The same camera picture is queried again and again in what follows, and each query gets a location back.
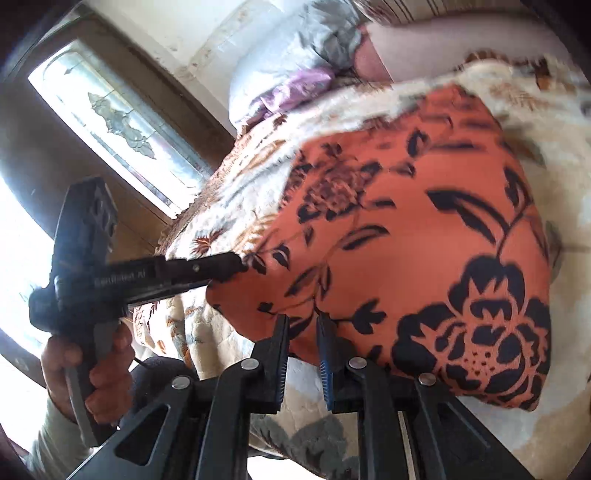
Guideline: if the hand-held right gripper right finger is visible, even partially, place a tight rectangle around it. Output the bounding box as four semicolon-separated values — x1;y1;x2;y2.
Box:
316;313;517;480

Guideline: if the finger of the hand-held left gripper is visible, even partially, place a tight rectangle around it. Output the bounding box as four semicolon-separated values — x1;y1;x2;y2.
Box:
159;251;251;291

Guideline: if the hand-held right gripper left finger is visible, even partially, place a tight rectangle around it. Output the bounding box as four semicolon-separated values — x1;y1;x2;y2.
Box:
65;315;291;480

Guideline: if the orange black floral garment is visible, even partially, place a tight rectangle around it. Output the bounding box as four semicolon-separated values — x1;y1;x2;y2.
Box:
205;85;553;412

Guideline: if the person's left forearm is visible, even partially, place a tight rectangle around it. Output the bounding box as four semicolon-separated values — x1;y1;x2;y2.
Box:
21;396;99;475

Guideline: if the person's left hand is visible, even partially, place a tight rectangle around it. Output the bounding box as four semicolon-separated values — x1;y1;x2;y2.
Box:
41;323;136;426

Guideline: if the frosted glass window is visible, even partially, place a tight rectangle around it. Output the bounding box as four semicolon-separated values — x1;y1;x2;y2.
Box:
27;39;214;219

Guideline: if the purple floral cloth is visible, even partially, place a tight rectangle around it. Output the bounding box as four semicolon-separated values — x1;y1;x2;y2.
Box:
257;65;339;112

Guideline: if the white grey floral pillow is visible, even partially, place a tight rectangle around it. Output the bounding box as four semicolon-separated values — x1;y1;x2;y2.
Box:
228;0;370;131

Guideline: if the pink bed sheet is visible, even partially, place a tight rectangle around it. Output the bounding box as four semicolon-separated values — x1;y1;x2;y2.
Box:
355;21;571;85

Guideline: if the cream leaf print fleece blanket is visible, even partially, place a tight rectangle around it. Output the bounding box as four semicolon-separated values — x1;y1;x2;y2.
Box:
131;54;591;464

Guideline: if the striped bolster pillow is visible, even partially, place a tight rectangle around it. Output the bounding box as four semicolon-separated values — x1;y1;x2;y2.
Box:
360;0;529;25

